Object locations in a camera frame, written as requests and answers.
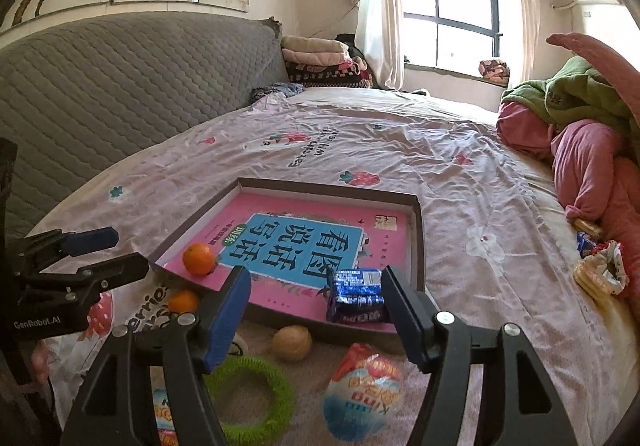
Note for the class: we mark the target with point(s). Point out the yellow snack wrapper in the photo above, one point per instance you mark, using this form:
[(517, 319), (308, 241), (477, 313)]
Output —
[(612, 256)]

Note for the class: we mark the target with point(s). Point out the pink book with blue label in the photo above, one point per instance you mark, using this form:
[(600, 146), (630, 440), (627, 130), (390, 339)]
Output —
[(300, 251)]

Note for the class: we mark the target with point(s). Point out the window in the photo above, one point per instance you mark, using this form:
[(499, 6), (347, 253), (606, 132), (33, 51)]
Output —
[(450, 0)]

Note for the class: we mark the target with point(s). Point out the white curtain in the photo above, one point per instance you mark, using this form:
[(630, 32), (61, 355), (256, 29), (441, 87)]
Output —
[(525, 15), (377, 0)]

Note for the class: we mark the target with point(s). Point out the small yellow biscuit packet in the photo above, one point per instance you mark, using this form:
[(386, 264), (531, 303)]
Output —
[(586, 227)]

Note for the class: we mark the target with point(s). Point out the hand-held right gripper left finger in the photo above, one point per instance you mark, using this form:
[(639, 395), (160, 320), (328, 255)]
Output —
[(227, 326)]

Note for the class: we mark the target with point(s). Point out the green blanket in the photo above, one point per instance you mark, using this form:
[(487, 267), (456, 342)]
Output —
[(575, 90)]

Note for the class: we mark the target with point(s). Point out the black cloth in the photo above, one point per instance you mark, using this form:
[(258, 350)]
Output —
[(350, 43)]

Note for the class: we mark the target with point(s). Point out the small blue packet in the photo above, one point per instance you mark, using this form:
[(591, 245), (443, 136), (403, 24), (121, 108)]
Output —
[(587, 245)]

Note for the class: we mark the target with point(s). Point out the strawberry print bed sheet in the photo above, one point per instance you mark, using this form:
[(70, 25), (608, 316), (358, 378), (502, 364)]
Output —
[(450, 150)]

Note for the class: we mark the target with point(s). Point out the shallow grey cardboard box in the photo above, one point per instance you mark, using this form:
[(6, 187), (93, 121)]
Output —
[(418, 251)]

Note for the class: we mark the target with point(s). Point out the tan walnut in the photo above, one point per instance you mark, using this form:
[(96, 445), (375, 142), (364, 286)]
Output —
[(291, 342)]

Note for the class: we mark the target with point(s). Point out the pink blanket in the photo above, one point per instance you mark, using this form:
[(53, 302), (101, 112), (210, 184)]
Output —
[(595, 165)]

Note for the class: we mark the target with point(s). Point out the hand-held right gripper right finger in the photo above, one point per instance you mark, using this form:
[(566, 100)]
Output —
[(402, 321)]

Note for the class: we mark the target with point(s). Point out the blue grey knitted cloth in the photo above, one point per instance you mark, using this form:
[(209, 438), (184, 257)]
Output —
[(275, 90)]

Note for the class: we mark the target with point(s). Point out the egg-shaped toy packet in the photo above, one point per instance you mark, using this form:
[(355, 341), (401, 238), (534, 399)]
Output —
[(164, 413), (360, 401)]

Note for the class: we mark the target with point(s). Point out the blue snack packet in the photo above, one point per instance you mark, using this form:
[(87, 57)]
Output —
[(355, 296)]

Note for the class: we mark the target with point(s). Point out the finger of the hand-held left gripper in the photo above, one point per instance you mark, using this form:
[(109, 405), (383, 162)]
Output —
[(92, 241), (122, 268)]

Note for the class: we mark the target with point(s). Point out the stack of folded blankets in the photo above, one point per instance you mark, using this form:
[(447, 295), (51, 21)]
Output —
[(320, 60)]

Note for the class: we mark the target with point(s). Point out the folded patterned cloth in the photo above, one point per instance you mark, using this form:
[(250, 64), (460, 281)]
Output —
[(494, 70)]

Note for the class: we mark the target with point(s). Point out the orange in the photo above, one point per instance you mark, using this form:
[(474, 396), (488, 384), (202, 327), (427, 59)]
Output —
[(199, 260), (182, 302)]

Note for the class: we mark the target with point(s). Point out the large yellow biscuit packet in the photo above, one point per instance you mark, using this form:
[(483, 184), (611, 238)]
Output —
[(587, 276)]

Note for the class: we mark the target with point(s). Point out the grey quilted headboard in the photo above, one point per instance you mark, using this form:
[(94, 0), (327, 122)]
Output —
[(125, 75)]

